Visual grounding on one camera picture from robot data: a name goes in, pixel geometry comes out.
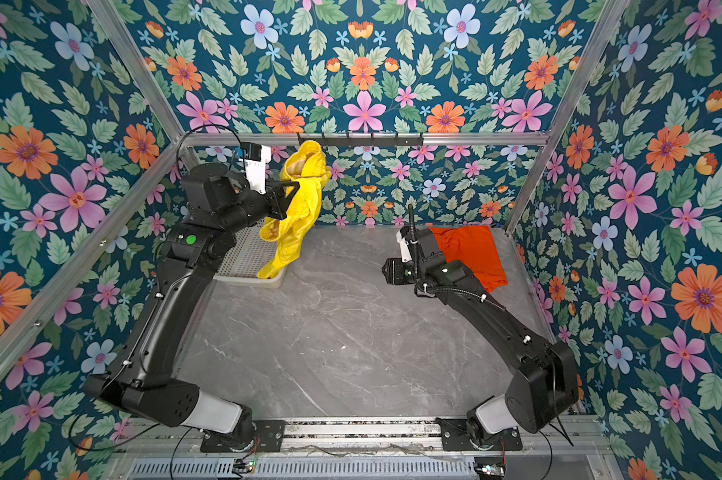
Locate yellow shorts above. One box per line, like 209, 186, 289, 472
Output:
257, 140, 331, 280

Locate orange shorts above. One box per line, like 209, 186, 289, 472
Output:
430, 225, 508, 293

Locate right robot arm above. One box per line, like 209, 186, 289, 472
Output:
382, 258, 579, 447

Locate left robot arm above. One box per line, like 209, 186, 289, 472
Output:
84, 163, 300, 451

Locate white plastic basket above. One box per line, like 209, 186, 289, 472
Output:
214, 220, 286, 289

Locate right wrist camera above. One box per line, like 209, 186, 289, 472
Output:
396, 225, 420, 265

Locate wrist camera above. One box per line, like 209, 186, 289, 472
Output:
240, 142, 272, 194
396, 225, 420, 265

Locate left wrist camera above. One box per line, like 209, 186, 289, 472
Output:
240, 142, 272, 194

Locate black hook rail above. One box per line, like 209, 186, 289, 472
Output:
297, 133, 425, 148

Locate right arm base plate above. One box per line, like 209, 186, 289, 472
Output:
436, 417, 523, 453

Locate aluminium mounting rail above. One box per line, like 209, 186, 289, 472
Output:
120, 416, 614, 457

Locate white vented cable duct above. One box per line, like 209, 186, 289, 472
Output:
127, 457, 478, 479

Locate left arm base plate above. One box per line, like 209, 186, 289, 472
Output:
200, 420, 286, 454

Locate aluminium frame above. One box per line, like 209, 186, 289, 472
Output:
0, 1, 630, 385

